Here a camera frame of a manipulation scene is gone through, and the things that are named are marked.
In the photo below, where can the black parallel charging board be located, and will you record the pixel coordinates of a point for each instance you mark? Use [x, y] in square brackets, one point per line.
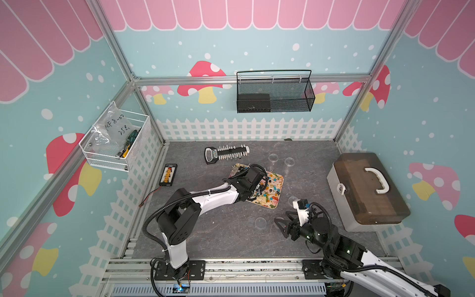
[168, 174]

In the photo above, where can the white wire basket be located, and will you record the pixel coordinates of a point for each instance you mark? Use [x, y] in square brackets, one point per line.
[107, 161]

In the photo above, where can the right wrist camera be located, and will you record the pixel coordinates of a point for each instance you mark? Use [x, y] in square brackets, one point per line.
[302, 208]

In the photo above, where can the pile of lollipops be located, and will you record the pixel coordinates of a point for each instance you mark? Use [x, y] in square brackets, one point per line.
[270, 197]

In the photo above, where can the black box in basket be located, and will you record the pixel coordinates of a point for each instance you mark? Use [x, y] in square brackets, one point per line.
[253, 103]

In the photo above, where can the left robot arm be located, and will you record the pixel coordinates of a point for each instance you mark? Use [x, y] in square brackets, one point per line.
[172, 224]

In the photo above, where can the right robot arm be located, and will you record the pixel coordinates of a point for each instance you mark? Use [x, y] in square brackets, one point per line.
[344, 258]

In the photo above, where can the black wire mesh basket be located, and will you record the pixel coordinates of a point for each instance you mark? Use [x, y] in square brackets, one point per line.
[289, 90]

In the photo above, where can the clear candy jar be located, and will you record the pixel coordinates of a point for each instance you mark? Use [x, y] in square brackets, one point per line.
[290, 162]
[273, 158]

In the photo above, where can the black socket holder rail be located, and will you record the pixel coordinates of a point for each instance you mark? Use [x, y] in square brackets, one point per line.
[214, 154]

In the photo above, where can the brown plastic toolbox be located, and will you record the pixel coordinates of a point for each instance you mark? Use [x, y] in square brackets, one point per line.
[366, 198]

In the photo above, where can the clear plastic zip bag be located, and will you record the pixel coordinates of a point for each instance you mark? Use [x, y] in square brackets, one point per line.
[111, 131]

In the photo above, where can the green tool in basket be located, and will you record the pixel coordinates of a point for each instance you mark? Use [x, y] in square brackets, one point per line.
[128, 144]

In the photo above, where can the floral rectangular tray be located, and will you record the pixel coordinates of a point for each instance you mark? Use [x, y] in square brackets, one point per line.
[256, 185]

